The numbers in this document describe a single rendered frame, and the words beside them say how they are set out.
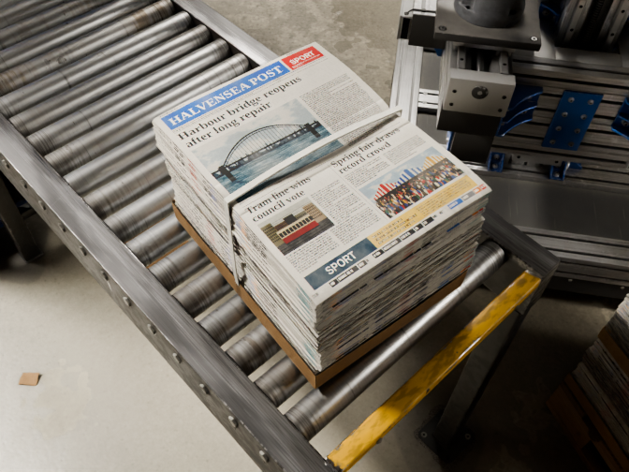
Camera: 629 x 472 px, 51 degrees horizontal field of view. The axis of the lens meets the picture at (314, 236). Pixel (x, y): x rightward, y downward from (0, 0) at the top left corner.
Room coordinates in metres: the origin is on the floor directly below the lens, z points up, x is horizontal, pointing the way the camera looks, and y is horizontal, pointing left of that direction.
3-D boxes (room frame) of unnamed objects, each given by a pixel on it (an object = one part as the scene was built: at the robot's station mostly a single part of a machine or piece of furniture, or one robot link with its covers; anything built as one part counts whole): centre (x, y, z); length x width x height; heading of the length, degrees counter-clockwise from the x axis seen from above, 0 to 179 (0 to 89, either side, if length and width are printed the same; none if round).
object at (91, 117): (0.99, 0.37, 0.78); 0.47 x 0.05 x 0.05; 135
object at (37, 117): (1.04, 0.41, 0.78); 0.47 x 0.05 x 0.05; 135
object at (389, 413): (0.42, -0.19, 0.81); 0.43 x 0.03 x 0.02; 135
